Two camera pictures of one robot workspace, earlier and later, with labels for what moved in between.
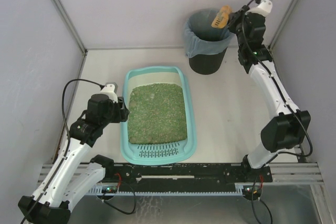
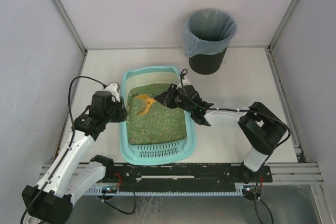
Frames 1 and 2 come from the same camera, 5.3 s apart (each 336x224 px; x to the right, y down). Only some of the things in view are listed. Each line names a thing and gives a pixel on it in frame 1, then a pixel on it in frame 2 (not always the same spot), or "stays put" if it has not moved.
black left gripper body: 122,111 stays put
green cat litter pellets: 156,113 stays put
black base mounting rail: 187,174 stays put
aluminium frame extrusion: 294,173 stays put
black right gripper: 234,21 -> 170,98
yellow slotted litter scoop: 221,18 -> 141,104
